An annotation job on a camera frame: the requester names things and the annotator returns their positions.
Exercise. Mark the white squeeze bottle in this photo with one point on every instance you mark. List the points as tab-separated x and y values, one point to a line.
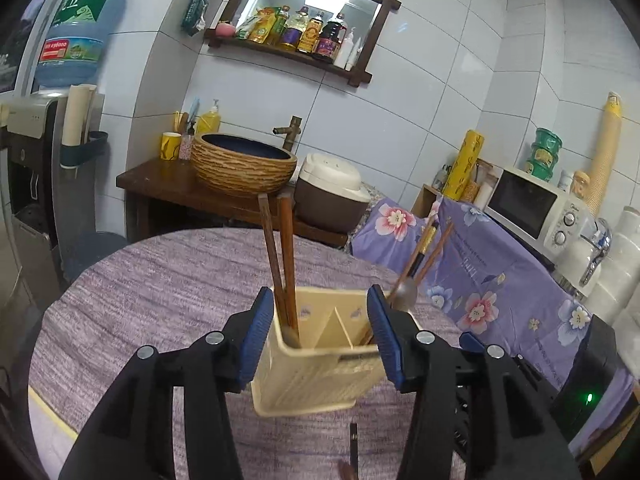
345	52

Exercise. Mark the purple tablecloth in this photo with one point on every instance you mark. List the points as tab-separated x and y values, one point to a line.
175	285

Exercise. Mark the yellow soap bottle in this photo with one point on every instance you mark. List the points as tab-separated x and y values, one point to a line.
209	122

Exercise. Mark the yellow wrapped roll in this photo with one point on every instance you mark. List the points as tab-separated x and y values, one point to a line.
462	165

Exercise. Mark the white cylinder container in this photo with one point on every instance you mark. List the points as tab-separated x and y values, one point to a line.
483	195

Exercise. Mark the blue water jug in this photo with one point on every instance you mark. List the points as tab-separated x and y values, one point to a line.
75	35

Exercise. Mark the amber sauce bottle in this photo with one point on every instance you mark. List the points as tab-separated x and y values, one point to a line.
310	35

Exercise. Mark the clear bottle purple label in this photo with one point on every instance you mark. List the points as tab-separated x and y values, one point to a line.
294	30

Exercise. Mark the tall paper cup stack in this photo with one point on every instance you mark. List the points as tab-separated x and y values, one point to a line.
605	150

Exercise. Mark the black chopstick with gold band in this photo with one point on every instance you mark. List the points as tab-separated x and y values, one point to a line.
424	250

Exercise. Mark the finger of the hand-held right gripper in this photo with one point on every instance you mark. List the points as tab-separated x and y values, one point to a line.
471	343

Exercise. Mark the green capped oil bottle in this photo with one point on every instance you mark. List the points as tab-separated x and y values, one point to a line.
280	27

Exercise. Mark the reddish brown wooden chopstick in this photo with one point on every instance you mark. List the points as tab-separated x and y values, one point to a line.
288	260
270	260

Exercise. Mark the pack of white paper rolls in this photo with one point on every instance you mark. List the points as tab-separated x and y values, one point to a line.
622	270

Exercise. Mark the small yellow jar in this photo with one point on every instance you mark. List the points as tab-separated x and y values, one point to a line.
581	185

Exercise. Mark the white and brown rice cooker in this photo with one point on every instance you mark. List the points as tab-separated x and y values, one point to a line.
330	195

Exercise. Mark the dark wooden washstand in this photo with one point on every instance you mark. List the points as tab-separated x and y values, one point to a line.
165	185

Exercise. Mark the woven pattern wash basin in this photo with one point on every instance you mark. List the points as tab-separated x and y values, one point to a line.
240	170

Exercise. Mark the stack of green cans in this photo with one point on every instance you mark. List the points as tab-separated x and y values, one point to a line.
545	155

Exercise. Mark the small white jar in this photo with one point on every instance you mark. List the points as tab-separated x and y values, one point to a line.
566	181

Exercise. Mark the green cup holder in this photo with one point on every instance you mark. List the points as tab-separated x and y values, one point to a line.
85	152

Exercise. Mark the white microwave oven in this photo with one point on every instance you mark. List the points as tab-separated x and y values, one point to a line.
530	210

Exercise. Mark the purple floral cloth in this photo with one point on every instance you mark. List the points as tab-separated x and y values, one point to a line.
490	280

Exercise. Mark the pink lotus ornament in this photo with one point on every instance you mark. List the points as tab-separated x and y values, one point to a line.
225	30

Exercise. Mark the window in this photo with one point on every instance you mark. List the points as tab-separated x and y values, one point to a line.
10	60

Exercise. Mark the small grey bottle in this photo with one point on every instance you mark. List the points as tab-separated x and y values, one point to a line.
440	177

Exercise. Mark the grey blue waste bin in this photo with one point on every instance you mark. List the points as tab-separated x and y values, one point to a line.
95	257

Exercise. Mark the yellow pouch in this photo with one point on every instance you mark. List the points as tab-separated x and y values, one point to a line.
261	27

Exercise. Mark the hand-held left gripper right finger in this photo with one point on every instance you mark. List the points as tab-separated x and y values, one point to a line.
385	335

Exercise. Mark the green packet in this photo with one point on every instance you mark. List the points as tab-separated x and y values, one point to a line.
196	10

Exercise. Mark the cream plastic utensil holder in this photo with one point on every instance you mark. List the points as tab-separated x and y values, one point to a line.
300	375

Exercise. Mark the yellow cup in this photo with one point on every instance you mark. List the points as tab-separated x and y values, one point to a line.
170	147

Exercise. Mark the plain black chopstick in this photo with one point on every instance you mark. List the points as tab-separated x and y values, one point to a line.
354	445

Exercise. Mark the bronze faucet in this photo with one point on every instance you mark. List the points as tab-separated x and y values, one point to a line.
291	135

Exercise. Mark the dark soy sauce bottle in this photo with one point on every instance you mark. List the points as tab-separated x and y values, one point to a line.
331	40

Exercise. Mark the metal spoon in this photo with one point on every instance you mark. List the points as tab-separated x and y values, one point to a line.
403	294

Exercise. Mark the light wooden crate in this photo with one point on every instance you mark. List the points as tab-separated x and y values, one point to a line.
425	200

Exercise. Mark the beige paper cup stack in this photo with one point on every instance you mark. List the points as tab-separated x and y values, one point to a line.
77	115

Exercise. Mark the grey patterned cloth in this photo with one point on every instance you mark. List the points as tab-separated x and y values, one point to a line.
367	195

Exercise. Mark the patterned toothbrush cup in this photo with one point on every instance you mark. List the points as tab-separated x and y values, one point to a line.
186	145

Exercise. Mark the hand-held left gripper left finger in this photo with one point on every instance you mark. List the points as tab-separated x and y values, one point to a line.
255	335

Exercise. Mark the grey water dispenser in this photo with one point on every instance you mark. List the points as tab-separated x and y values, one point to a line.
30	160

